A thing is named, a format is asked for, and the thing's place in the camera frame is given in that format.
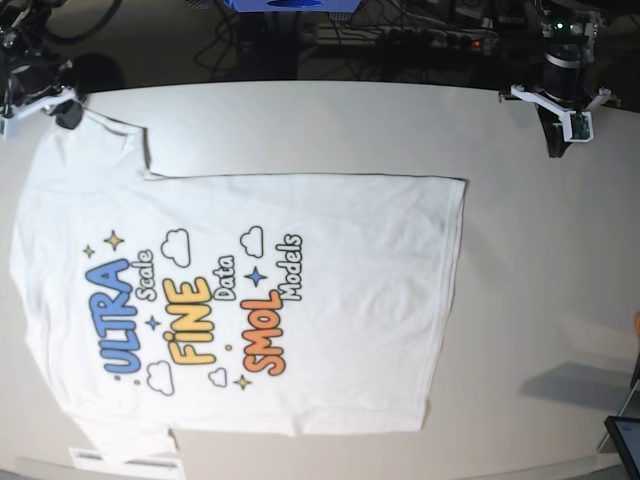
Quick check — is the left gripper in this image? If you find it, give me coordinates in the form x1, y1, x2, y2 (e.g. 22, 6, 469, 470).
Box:
536, 47, 586, 158

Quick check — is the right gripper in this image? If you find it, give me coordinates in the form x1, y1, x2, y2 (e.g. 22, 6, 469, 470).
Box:
7, 53, 84, 130

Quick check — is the white printed T-shirt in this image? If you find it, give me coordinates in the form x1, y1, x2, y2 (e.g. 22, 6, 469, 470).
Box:
9, 113, 466, 463

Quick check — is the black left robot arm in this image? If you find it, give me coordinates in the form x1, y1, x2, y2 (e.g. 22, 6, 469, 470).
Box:
535, 1, 591, 110

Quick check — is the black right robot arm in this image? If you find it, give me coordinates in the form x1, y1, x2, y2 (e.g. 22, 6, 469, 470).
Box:
1, 1, 85, 139

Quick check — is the tablet screen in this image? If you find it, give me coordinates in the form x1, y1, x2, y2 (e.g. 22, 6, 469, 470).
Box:
597, 416, 639, 480

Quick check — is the white label on table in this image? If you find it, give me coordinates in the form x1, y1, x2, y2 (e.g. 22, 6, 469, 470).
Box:
67, 447, 185, 476

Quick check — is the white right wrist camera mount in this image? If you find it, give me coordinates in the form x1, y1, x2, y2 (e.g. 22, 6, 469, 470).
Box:
1, 87, 78, 140

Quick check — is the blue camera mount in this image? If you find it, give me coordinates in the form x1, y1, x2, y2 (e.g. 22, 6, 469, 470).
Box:
225, 0, 361, 13

